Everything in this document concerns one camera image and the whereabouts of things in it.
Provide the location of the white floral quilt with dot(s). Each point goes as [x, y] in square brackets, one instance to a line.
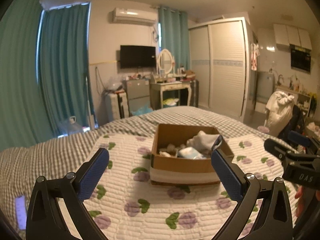
[126, 205]

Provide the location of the grey washing machine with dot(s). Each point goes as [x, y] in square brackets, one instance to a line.
[265, 86]

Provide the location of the white bundled laundry bag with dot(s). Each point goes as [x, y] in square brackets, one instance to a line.
[278, 110]

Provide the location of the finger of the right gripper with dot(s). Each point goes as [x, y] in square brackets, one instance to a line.
[279, 151]
[311, 144]

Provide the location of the clear water jug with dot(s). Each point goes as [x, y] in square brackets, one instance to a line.
[70, 126]

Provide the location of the teal curtain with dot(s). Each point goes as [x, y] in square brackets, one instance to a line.
[44, 71]
[175, 35]

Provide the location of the black range hood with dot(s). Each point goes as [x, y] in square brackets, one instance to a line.
[300, 58]

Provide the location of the white cloth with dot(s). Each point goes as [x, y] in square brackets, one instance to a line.
[203, 142]

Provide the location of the white wardrobe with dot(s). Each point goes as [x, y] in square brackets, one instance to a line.
[220, 56]

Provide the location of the black wall television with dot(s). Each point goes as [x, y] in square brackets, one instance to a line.
[137, 56]

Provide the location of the teal right curtain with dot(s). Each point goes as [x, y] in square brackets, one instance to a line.
[175, 35]

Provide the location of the teal left curtain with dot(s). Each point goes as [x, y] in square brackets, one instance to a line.
[44, 71]

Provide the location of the blue tissue pack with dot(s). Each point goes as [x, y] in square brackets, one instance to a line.
[190, 153]

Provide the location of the grey plush bunny toy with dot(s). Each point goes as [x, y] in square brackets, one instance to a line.
[171, 150]

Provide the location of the white black suitcase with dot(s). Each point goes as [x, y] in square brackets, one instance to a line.
[116, 106]

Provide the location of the white kitchen cabinets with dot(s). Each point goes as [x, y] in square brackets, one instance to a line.
[286, 35]

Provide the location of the brown cardboard box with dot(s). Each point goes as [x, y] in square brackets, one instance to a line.
[179, 171]

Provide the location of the white dressing table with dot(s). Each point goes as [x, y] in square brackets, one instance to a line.
[187, 92]

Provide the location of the oval vanity mirror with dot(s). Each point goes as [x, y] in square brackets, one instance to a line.
[165, 63]

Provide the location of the white air conditioner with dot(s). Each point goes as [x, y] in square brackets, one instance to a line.
[132, 16]

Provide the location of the grey mini fridge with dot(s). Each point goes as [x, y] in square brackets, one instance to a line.
[138, 94]

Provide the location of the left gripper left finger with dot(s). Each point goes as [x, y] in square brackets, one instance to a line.
[45, 219]

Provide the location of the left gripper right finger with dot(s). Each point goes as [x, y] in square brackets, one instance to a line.
[274, 218]

